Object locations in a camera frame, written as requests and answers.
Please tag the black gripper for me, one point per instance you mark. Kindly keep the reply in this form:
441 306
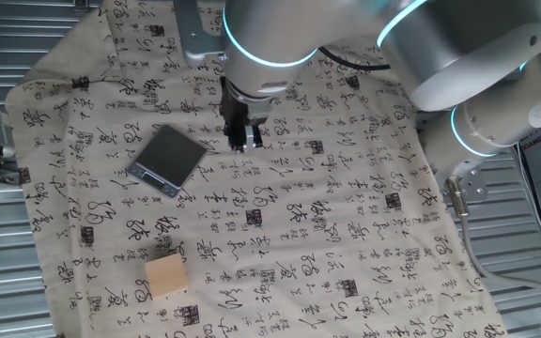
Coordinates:
237 115

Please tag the light wooden block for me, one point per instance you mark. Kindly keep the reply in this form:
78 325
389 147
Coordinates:
167 276

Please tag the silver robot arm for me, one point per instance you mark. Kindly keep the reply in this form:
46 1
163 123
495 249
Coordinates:
270 28

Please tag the silver digital scale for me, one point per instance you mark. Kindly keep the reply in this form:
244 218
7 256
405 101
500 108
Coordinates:
169 157

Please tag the beige calligraphy print cloth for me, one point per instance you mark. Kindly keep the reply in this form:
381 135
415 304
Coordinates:
298 235

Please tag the grey metal camera bracket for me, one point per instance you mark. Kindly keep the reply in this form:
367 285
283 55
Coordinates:
195 37

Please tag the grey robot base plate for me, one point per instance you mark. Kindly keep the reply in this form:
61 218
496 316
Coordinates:
474 185

